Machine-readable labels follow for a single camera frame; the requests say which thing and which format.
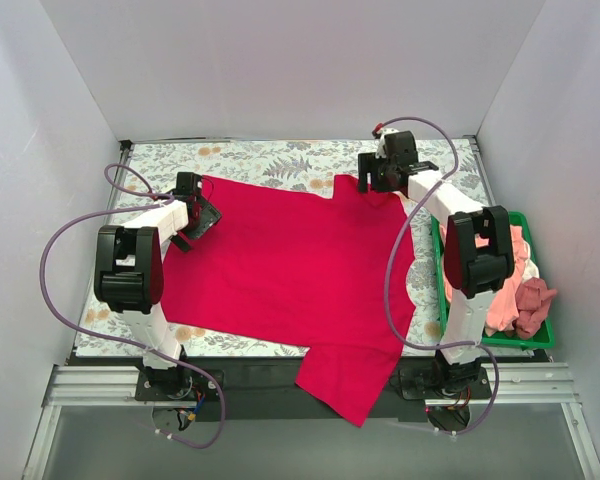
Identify green plastic bin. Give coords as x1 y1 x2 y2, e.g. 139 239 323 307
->
431 211 555 350

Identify dusty rose t-shirt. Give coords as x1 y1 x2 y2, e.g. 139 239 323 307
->
514 277 558 340

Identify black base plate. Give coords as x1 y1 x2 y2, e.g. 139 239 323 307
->
134 357 491 422

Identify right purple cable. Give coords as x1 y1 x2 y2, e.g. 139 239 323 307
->
382 115 501 437

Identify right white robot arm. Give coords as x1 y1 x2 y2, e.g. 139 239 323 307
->
357 124 515 398

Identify magenta red t-shirt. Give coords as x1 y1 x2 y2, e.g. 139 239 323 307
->
161 175 415 426

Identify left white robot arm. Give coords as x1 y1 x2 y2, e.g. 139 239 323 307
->
94 172 222 400

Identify salmon pink t-shirt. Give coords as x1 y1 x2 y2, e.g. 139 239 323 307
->
439 222 536 337

